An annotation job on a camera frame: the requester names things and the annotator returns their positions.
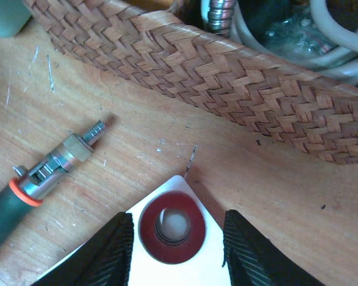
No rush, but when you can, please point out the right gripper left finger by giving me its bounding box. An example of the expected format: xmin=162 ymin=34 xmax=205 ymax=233
xmin=33 ymin=212 xmax=134 ymax=285

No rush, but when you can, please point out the orange black ratchet screwdriver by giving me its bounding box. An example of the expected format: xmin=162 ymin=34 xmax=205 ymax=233
xmin=0 ymin=120 xmax=106 ymax=247

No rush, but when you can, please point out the metal flexible hose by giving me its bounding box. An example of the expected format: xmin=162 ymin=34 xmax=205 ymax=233
xmin=207 ymin=0 xmax=235 ymax=38

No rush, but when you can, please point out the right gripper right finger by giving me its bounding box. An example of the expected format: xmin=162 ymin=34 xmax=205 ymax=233
xmin=223 ymin=210 xmax=323 ymax=285

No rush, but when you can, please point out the grey plastic storage box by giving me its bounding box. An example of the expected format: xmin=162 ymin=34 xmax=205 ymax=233
xmin=0 ymin=0 xmax=31 ymax=38

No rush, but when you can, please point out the red spring one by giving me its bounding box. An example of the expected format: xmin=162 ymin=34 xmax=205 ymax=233
xmin=139 ymin=191 xmax=206 ymax=264

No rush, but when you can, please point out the white coiled cable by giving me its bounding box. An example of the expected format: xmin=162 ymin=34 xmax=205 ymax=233
xmin=199 ymin=0 xmax=358 ymax=86

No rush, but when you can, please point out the woven wicker basket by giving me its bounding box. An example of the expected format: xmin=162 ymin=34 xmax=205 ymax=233
xmin=25 ymin=1 xmax=358 ymax=164

